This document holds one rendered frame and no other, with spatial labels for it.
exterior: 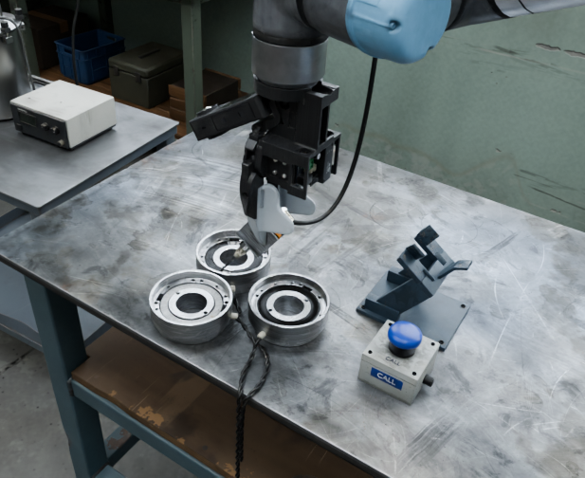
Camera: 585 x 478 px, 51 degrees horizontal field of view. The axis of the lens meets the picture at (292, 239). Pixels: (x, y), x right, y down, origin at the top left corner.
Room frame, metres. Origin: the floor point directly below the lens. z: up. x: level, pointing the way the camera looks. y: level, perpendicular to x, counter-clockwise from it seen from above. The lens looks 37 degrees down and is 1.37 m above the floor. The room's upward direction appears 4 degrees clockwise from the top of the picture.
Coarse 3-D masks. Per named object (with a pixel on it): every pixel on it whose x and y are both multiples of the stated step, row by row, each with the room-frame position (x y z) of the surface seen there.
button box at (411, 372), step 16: (384, 336) 0.53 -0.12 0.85; (368, 352) 0.50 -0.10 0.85; (384, 352) 0.50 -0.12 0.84; (400, 352) 0.50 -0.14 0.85; (416, 352) 0.51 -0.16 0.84; (432, 352) 0.51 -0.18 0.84; (368, 368) 0.49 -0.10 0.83; (384, 368) 0.48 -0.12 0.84; (400, 368) 0.48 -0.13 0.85; (416, 368) 0.48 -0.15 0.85; (432, 368) 0.52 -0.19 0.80; (384, 384) 0.48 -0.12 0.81; (400, 384) 0.47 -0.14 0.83; (416, 384) 0.46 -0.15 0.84; (432, 384) 0.49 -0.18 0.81; (400, 400) 0.47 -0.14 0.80
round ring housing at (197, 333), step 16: (176, 272) 0.62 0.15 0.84; (192, 272) 0.63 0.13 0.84; (208, 272) 0.63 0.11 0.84; (160, 288) 0.60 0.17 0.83; (192, 288) 0.60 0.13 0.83; (224, 288) 0.61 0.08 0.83; (176, 304) 0.58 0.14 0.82; (192, 304) 0.60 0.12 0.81; (208, 304) 0.58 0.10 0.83; (224, 304) 0.58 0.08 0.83; (160, 320) 0.53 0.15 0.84; (192, 320) 0.55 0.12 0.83; (208, 320) 0.54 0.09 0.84; (224, 320) 0.55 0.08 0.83; (176, 336) 0.53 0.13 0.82; (192, 336) 0.53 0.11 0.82; (208, 336) 0.53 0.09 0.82
